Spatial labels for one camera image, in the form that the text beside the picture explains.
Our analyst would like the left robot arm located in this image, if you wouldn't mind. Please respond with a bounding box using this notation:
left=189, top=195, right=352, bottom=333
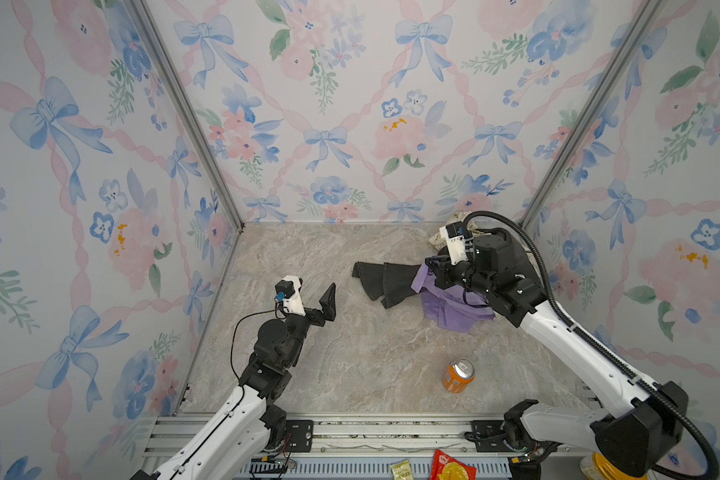
left=132, top=276, right=337, bottom=479

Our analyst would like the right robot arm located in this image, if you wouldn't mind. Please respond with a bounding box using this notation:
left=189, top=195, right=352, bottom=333
left=425, top=222, right=703, bottom=479

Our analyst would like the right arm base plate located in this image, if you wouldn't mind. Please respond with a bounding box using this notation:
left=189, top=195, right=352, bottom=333
left=470, top=419, right=558, bottom=455

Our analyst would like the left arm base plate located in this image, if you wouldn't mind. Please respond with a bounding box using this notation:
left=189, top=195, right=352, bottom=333
left=265, top=420, right=314, bottom=453

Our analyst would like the red snack bag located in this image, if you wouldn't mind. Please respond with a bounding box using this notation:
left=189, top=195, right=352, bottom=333
left=430, top=450, right=477, bottom=480

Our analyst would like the purple cloth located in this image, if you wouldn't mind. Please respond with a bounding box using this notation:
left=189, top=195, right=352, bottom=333
left=411, top=264, right=495, bottom=333

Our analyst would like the orange soda can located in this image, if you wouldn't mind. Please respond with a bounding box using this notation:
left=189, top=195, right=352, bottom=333
left=442, top=358, right=475, bottom=394

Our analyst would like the green snack packet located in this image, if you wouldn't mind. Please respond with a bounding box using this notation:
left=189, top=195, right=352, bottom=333
left=390, top=460, right=414, bottom=480

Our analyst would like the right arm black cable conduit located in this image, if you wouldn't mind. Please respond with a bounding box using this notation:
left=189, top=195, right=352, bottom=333
left=463, top=209, right=720, bottom=480

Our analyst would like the dark grey cloth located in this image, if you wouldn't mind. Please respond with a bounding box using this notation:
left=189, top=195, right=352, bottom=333
left=352, top=262, right=437, bottom=309

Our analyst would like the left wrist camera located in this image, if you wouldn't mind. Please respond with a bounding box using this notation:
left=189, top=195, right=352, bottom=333
left=275, top=275, right=306, bottom=317

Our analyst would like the yellow lidded container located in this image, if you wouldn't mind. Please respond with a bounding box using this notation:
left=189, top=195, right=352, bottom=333
left=579, top=453, right=648, bottom=480

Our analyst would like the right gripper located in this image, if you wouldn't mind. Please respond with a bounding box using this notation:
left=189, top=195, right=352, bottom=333
left=424, top=254, right=494, bottom=302

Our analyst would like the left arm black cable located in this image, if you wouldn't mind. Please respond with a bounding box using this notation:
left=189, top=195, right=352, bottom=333
left=229, top=307, right=283, bottom=385

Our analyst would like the aluminium mounting rail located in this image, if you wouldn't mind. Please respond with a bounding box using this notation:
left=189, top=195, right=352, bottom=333
left=137, top=412, right=655, bottom=480

